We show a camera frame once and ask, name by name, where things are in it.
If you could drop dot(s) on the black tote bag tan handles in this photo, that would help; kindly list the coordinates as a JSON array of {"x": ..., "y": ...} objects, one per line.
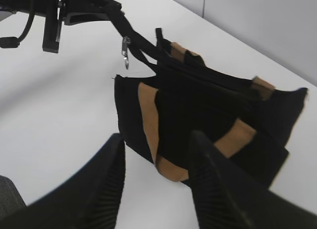
[{"x": 249, "y": 121}]

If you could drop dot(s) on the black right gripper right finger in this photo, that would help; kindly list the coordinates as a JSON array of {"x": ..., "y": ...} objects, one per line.
[{"x": 225, "y": 197}]

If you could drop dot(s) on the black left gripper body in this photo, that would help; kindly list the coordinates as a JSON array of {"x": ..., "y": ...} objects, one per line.
[{"x": 40, "y": 7}]

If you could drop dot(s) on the silver metal zipper pull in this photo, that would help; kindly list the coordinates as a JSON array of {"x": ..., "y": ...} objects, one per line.
[{"x": 124, "y": 51}]

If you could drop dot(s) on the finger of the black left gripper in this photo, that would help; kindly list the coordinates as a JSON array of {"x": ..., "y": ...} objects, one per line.
[
  {"x": 83, "y": 11},
  {"x": 52, "y": 28}
]

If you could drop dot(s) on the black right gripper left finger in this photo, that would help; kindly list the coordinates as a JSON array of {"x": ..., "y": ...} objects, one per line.
[{"x": 90, "y": 199}]

